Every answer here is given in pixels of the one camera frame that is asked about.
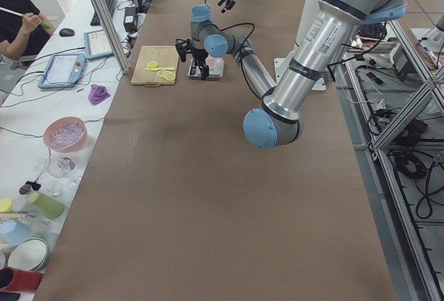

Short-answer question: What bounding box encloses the black braided cable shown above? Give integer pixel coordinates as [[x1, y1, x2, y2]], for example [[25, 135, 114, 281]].
[[218, 22, 257, 83]]

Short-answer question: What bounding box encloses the purple cloth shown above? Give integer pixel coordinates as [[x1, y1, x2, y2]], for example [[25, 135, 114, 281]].
[[88, 84, 110, 105]]

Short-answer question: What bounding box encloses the seated person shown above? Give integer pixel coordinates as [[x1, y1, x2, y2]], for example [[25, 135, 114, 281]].
[[1, 0, 55, 60]]

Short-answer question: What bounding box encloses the green cup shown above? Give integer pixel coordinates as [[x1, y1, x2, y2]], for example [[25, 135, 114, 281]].
[[26, 191, 65, 220]]

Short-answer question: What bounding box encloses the black computer mouse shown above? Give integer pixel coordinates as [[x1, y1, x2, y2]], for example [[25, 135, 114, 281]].
[[58, 28, 75, 37]]

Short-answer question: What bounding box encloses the yellow plastic knife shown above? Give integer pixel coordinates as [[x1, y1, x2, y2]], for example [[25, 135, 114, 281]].
[[145, 67, 176, 71]]

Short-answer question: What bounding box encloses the wooden cutting board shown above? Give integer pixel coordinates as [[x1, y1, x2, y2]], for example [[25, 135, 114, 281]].
[[130, 46, 179, 87]]

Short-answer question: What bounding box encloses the pink bowl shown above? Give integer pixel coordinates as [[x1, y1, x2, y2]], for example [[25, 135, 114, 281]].
[[43, 117, 87, 153]]

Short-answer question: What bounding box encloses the blue teach pendant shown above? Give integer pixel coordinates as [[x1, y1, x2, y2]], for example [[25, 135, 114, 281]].
[[37, 53, 87, 89], [83, 30, 114, 61]]

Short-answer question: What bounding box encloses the lemon slice toy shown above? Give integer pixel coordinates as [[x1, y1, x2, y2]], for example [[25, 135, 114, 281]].
[[163, 72, 176, 82], [146, 60, 159, 69], [157, 70, 168, 77]]

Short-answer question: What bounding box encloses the wine glass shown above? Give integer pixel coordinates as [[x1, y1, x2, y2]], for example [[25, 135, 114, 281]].
[[45, 156, 75, 178]]

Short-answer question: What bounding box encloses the light blue cup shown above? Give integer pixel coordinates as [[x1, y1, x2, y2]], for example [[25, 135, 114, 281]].
[[1, 221, 31, 246]]

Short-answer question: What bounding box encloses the silver kitchen scale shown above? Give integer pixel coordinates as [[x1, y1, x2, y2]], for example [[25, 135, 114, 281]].
[[186, 58, 225, 79]]

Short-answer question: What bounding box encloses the black keyboard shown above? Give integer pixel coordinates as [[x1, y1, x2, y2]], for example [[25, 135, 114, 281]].
[[89, 0, 119, 27]]

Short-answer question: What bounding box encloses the red cup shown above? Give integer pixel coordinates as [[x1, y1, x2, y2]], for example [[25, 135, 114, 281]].
[[1, 267, 43, 293]]

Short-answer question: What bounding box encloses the aluminium frame post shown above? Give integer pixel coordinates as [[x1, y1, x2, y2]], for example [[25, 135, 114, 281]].
[[90, 0, 130, 74]]

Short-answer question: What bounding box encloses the white green bowl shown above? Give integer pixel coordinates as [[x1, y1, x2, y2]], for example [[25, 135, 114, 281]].
[[8, 238, 50, 272]]

